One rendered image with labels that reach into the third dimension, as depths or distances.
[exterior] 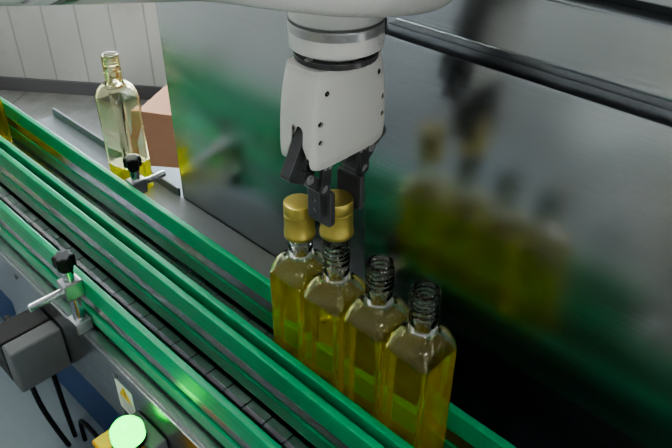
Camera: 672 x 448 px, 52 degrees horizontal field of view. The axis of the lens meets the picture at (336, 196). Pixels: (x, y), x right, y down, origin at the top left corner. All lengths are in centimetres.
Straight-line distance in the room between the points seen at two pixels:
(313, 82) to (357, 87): 5
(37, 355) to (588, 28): 88
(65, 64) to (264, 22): 349
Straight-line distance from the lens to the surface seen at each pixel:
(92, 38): 423
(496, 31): 67
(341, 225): 69
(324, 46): 58
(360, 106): 63
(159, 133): 304
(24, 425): 138
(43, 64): 445
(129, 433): 95
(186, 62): 112
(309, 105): 60
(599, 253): 69
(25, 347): 114
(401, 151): 78
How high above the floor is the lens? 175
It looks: 33 degrees down
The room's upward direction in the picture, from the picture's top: straight up
